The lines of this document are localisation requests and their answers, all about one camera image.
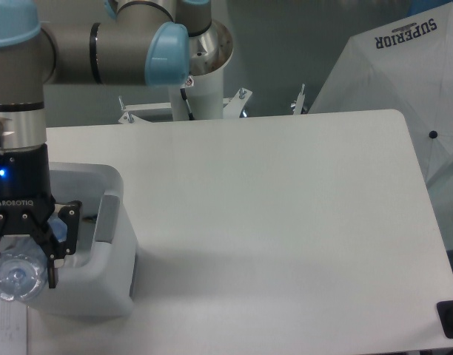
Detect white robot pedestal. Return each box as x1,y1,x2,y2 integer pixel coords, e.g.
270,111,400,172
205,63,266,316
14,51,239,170
169,19,233,120

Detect clear plastic water bottle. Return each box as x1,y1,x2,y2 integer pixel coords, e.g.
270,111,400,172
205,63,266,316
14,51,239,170
0,234,48,302

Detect white metal base bracket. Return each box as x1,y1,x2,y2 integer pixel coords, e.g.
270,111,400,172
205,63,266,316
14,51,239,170
117,83,309,125

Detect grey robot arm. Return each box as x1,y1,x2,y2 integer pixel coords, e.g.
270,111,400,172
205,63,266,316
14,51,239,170
0,1,212,288

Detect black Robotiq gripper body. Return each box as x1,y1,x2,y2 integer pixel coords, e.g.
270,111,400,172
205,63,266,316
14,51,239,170
0,144,55,237

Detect white trash can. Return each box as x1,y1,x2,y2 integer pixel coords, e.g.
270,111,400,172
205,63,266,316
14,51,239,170
26,162,138,317

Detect white Superior umbrella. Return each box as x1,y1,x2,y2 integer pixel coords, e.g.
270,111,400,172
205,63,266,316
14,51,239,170
307,1,453,189

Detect black device at edge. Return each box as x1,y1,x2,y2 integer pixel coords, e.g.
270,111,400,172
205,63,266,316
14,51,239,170
437,300,453,339

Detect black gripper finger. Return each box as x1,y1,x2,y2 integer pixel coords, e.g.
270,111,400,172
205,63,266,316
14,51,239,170
33,200,82,288

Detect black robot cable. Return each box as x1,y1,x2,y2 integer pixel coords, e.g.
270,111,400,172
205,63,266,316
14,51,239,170
179,85,195,121

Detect printed paper sheet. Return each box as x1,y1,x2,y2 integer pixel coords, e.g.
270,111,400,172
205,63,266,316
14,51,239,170
0,299,28,355

